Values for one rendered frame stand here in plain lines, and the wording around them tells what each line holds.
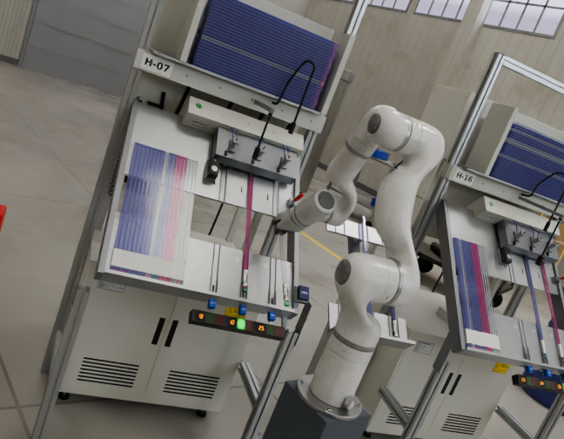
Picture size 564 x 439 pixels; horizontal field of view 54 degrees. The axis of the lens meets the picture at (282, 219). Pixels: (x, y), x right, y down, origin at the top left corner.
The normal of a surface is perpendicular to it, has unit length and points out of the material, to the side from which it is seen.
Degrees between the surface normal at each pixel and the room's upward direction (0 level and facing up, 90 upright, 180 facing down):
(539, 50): 90
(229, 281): 43
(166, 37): 90
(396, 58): 90
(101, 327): 90
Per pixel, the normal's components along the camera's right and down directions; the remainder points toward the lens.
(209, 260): 0.45, -0.45
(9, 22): 0.58, 0.40
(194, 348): 0.29, 0.33
